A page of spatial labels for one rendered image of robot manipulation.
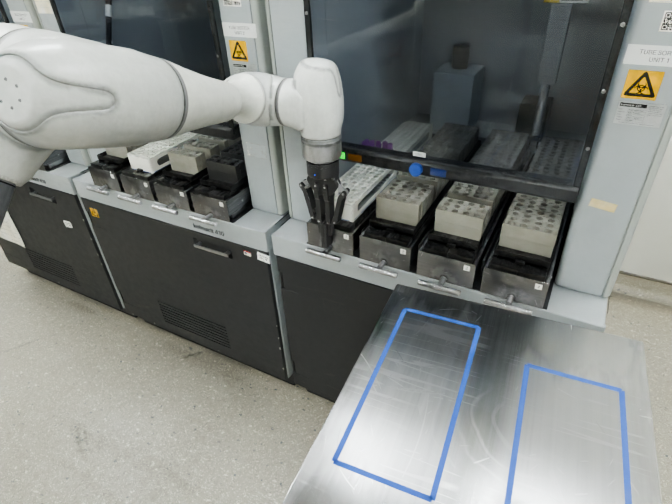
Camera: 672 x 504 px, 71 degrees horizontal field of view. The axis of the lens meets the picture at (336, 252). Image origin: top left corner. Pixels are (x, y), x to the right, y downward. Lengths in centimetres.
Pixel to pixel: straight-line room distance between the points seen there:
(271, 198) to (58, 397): 121
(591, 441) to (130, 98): 74
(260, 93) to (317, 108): 13
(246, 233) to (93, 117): 89
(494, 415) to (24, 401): 181
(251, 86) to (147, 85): 48
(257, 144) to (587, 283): 88
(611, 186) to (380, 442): 65
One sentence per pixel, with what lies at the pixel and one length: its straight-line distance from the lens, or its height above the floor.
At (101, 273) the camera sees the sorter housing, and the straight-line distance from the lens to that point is 217.
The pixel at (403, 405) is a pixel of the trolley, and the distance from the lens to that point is 77.
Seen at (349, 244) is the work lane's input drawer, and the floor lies 77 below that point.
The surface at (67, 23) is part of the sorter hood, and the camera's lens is 171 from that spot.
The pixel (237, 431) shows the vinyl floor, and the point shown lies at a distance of 179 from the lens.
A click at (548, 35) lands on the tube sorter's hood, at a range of 96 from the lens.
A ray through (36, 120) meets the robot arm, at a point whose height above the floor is 130.
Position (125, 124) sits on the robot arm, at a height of 127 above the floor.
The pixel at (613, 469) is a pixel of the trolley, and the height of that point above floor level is 82.
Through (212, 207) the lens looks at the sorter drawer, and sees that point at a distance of 142.
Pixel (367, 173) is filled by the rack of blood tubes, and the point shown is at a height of 87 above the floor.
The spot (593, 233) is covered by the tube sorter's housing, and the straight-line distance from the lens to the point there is 110.
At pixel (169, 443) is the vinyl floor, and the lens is 183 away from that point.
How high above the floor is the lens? 144
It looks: 35 degrees down
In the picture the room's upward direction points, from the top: 3 degrees counter-clockwise
